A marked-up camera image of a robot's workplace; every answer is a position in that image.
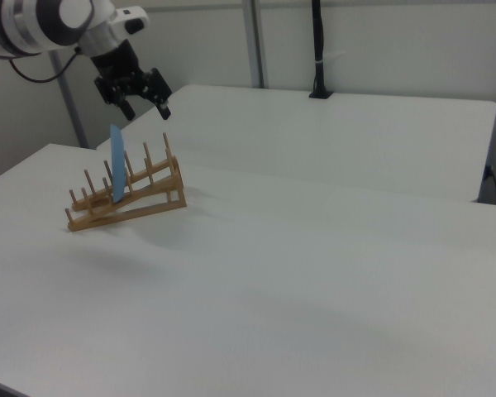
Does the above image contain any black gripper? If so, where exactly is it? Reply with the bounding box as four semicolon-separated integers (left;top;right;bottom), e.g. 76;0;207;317
90;40;174;122

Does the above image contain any wooden plate rack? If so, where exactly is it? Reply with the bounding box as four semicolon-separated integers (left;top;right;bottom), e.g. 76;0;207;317
64;132;188;233

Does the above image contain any grey metal partition post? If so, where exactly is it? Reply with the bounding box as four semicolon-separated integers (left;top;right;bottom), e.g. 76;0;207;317
48;49;88;149
242;0;270;89

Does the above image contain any black camera stand pole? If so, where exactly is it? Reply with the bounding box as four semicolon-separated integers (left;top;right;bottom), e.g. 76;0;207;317
308;0;334;100

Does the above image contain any blue round plate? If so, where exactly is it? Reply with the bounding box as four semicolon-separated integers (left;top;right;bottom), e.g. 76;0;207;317
109;123;128;204

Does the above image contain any white cable tie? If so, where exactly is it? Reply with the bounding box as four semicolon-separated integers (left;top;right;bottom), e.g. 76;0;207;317
315;50;347;66

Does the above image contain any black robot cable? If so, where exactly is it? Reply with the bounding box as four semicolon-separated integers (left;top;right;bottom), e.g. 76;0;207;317
0;44;83;84

